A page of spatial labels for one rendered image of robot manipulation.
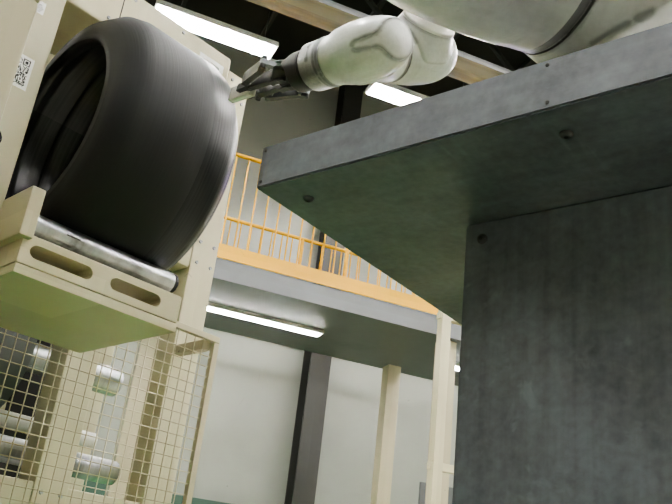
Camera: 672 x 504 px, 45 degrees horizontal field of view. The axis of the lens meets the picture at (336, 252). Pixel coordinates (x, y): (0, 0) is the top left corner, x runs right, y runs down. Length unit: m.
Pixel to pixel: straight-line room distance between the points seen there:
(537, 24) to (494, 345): 0.29
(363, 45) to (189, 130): 0.47
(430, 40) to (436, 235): 0.82
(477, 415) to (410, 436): 11.50
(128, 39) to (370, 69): 0.59
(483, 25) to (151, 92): 1.02
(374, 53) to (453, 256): 0.68
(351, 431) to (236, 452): 1.70
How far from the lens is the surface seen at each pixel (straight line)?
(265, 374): 11.37
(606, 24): 0.78
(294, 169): 0.65
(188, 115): 1.71
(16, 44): 0.99
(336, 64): 1.42
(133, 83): 1.68
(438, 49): 1.51
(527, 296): 0.64
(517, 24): 0.76
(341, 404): 11.71
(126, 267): 1.70
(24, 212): 1.57
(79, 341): 1.91
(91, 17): 2.29
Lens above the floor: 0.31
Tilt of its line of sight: 24 degrees up
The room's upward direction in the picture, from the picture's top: 7 degrees clockwise
